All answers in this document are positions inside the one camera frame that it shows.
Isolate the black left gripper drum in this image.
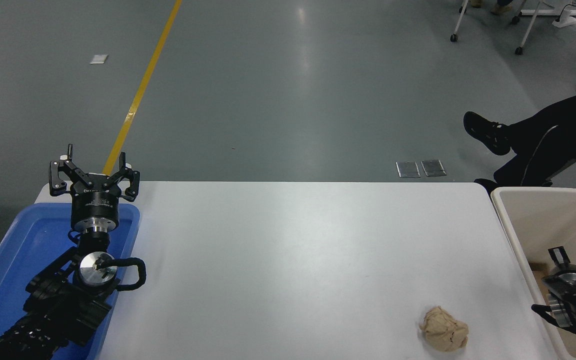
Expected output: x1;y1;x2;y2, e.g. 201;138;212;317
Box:
71;173;121;227

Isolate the tan paper ball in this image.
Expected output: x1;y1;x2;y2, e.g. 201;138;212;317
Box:
419;306;469;352

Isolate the large pale plastic bin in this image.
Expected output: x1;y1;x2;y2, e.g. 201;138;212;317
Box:
490;186;576;360

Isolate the blue plastic tray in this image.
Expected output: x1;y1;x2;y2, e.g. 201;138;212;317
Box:
0;202;141;360

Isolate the yellow floor tape line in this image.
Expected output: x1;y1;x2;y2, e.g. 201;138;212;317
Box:
102;0;183;176

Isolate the person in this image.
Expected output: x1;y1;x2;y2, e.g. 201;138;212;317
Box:
469;0;515;16
463;91;576;196

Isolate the metal floor plate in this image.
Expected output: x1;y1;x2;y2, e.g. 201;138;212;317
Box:
421;159;447;177
396;161;421;178

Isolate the white frame leg with caster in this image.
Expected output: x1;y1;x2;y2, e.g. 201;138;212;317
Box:
514;0;542;55
450;0;469;42

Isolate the white frame base bar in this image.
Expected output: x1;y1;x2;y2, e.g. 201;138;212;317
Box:
520;8;576;19

